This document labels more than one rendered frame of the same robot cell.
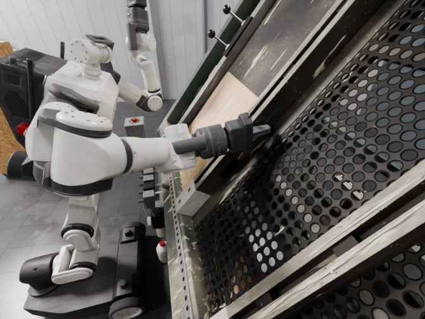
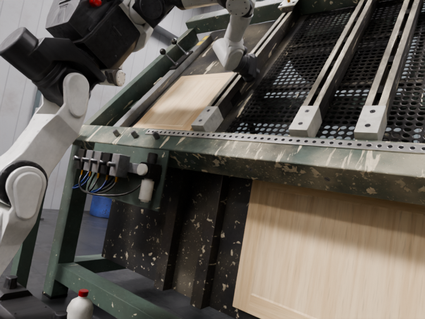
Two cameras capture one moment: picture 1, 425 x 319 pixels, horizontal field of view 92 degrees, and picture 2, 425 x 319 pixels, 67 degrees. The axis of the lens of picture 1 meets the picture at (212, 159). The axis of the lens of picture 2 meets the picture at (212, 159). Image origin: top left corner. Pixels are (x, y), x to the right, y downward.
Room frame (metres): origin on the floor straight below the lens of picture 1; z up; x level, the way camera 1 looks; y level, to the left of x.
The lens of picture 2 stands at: (-0.51, 0.86, 0.72)
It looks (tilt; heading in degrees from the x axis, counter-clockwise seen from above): 4 degrees up; 321
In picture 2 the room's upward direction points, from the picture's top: 10 degrees clockwise
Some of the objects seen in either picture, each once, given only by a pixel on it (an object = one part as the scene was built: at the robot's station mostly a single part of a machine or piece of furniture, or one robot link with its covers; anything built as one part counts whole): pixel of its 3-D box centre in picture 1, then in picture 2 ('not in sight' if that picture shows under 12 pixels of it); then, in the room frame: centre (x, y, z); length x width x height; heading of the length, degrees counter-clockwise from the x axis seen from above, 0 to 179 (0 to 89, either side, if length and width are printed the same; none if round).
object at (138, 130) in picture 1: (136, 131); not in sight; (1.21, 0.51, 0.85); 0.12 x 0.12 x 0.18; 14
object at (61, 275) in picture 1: (76, 261); not in sight; (0.62, 0.82, 0.28); 0.21 x 0.20 x 0.13; 104
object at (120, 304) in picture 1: (128, 309); not in sight; (0.43, 0.49, 0.10); 0.20 x 0.05 x 0.20; 104
